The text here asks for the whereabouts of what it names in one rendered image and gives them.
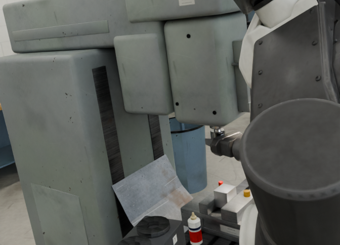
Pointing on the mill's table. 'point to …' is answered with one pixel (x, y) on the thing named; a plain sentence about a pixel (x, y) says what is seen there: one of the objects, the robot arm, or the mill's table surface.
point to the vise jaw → (236, 207)
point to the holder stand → (156, 232)
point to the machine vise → (210, 217)
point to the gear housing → (176, 4)
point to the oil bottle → (195, 230)
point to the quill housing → (204, 67)
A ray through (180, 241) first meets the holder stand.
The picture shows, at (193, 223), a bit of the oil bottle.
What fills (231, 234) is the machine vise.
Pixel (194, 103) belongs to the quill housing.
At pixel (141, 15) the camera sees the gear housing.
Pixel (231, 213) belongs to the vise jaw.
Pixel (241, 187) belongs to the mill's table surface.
